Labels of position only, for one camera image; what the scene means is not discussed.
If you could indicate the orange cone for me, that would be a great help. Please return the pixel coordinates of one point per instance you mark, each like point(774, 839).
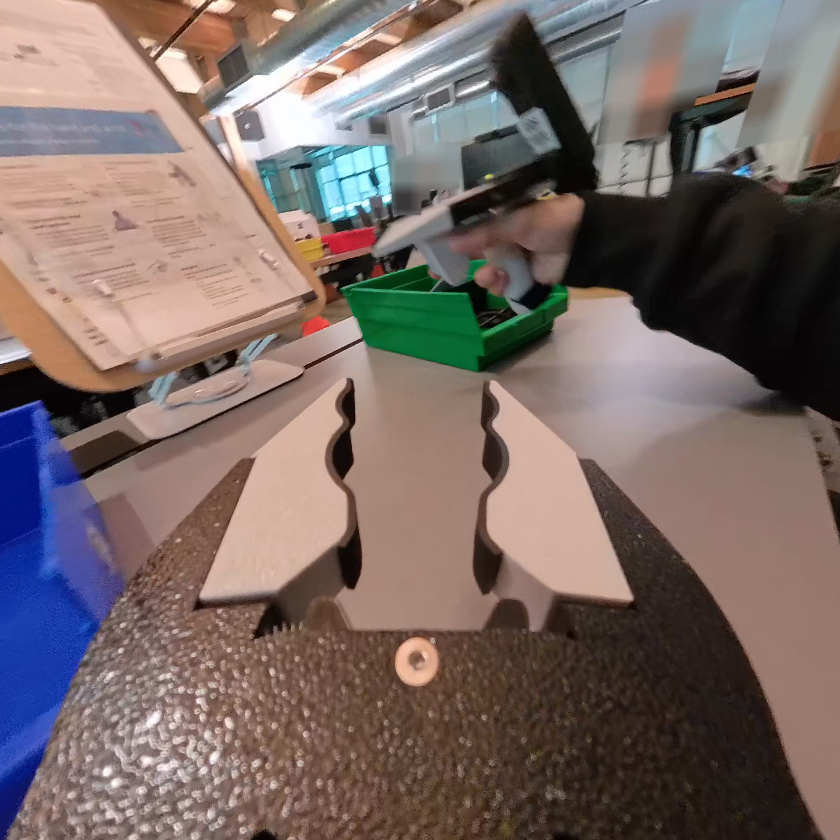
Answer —
point(316, 326)

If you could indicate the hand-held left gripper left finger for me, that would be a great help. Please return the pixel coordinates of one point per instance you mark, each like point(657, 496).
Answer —
point(275, 512)

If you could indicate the printed instruction sheets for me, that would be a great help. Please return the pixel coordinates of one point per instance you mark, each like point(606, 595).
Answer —
point(131, 229)

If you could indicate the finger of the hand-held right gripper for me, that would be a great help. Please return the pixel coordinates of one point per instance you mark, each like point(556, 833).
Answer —
point(413, 233)

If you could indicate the black monitor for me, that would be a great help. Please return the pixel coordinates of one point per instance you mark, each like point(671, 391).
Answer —
point(485, 164)

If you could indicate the person's right hand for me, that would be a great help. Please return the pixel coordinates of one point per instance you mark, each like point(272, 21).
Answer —
point(551, 229)

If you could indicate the person's right forearm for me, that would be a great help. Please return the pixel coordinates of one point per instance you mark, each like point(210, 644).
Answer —
point(722, 262)

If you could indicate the red plastic bin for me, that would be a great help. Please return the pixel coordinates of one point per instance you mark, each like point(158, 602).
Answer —
point(348, 241)

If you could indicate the large green plastic bin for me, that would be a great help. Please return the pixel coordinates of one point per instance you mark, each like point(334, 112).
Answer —
point(420, 328)

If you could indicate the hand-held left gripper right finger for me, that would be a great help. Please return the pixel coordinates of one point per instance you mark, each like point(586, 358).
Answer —
point(558, 525)

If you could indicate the silver ceiling duct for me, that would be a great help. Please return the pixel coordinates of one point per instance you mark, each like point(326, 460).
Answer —
point(407, 72)

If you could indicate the large blue plastic bin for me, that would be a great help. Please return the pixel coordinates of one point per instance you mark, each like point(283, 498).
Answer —
point(39, 623)

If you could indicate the wooden document stand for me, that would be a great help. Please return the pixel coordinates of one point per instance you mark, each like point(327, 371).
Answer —
point(65, 374)

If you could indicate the small yellow bin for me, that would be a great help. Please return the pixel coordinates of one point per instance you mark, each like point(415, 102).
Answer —
point(308, 249)

